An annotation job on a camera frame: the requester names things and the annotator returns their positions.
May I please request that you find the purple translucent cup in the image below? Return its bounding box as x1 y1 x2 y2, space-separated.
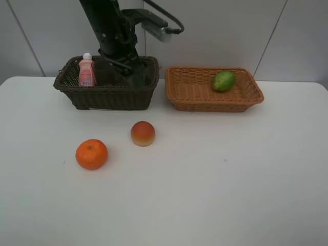
94 57 115 86

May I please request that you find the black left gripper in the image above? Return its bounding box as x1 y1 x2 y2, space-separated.
93 9 154 91

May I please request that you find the light orange wicker basket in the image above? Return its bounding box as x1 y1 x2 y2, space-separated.
165 65 265 113

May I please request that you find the green lime fruit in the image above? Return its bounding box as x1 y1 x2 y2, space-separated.
212 70 235 92

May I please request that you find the pink bottle white cap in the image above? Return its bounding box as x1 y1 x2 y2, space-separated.
78 53 97 87

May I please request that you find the dark brown wicker basket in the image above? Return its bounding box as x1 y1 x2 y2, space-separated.
53 56 159 111

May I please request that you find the orange mandarin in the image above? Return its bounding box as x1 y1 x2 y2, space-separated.
75 139 108 170

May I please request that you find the round bread bun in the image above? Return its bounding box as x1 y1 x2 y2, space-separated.
131 121 155 147

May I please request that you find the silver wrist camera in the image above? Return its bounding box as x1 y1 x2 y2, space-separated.
141 20 172 43

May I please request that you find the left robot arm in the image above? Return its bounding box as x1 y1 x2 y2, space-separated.
80 0 151 91

